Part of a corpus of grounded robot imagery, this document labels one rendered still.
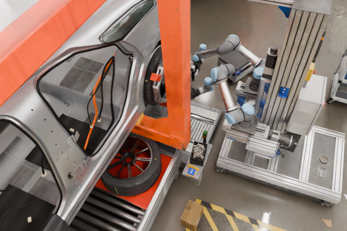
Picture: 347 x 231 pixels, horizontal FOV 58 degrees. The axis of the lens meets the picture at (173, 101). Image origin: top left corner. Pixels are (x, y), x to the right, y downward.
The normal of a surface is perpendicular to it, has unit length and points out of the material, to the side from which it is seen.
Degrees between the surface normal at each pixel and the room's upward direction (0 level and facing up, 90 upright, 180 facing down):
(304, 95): 0
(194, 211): 0
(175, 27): 90
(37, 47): 90
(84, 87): 10
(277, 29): 0
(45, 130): 78
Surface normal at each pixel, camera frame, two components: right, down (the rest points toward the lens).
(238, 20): -0.04, -0.64
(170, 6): -0.40, 0.71
